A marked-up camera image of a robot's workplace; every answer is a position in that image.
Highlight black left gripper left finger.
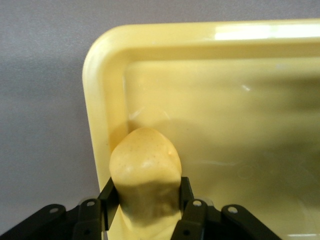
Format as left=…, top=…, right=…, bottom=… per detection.
left=0, top=175, right=120, bottom=240

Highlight yellow plastic tray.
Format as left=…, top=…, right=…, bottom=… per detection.
left=82, top=18, right=320, bottom=240

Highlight yellow potato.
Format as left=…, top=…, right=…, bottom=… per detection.
left=109, top=127, right=182, bottom=240

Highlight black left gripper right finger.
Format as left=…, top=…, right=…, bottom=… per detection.
left=173, top=176, right=285, bottom=240

